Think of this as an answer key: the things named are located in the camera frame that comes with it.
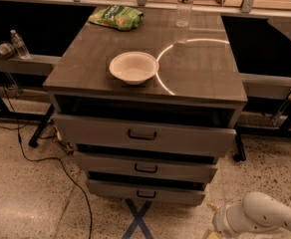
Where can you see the small water bottle on shelf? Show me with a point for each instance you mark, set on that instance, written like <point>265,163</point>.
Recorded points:
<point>19,45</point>

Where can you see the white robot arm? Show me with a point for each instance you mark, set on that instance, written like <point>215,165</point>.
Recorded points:
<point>256,213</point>

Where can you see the white paper bowl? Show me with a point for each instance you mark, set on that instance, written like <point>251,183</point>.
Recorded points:
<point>134,68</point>

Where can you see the grey drawer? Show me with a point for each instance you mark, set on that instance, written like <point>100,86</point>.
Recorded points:
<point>147,193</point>
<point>159,137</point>
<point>144,167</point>

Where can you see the green chip bag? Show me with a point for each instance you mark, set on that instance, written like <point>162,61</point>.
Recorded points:
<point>119,17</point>

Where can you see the grey bottom drawer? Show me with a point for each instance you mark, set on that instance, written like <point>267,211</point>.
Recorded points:
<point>147,193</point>

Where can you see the grey side shelf rail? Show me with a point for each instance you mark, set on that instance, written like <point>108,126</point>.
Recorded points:
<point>38,65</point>

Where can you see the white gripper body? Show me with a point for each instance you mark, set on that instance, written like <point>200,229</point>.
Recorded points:
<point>219,218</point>

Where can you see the grey middle drawer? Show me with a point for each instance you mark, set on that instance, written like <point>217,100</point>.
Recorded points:
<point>144,167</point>

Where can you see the grey top drawer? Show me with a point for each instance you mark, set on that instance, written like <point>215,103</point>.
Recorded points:
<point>159,137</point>

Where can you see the grey drawer cabinet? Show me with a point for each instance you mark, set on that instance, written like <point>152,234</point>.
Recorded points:
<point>149,112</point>

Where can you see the clear water bottle on cabinet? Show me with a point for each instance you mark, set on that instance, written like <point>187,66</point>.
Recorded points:
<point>183,11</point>

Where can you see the round tape roll dish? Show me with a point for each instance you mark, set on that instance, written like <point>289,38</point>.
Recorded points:
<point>7,50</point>

